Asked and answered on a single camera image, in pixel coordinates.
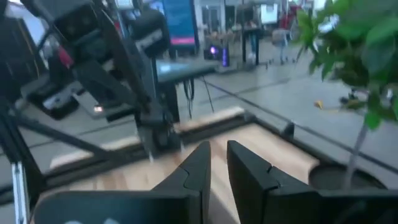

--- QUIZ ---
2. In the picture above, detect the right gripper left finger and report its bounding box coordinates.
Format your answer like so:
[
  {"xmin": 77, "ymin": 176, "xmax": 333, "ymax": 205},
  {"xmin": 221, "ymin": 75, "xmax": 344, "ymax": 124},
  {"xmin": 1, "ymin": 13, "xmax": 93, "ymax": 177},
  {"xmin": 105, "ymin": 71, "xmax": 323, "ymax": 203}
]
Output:
[{"xmin": 30, "ymin": 141, "xmax": 212, "ymax": 224}]

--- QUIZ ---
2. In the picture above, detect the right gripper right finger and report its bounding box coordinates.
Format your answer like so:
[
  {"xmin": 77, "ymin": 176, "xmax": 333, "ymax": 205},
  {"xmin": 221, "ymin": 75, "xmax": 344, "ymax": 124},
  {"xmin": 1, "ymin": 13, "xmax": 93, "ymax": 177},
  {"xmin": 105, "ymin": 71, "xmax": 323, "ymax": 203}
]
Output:
[{"xmin": 227, "ymin": 140, "xmax": 398, "ymax": 224}]

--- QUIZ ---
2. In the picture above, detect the computer with purple light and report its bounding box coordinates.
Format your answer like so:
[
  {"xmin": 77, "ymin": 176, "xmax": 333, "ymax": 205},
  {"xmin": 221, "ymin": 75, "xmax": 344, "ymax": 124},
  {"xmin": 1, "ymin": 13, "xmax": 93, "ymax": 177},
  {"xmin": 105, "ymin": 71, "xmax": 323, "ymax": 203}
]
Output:
[{"xmin": 203, "ymin": 45, "xmax": 231, "ymax": 68}]

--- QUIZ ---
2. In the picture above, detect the green artificial plant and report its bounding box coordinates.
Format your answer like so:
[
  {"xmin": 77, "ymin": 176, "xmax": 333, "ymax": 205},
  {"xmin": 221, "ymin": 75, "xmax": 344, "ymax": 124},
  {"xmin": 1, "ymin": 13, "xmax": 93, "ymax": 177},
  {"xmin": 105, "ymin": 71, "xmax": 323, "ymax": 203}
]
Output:
[{"xmin": 292, "ymin": 0, "xmax": 398, "ymax": 190}]

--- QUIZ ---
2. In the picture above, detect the monitor with blue screen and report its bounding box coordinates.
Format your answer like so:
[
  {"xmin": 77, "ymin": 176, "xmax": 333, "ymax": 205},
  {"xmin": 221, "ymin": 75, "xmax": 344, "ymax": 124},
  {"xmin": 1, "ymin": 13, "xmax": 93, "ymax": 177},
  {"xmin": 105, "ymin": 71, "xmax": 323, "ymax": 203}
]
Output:
[{"xmin": 162, "ymin": 0, "xmax": 200, "ymax": 47}]

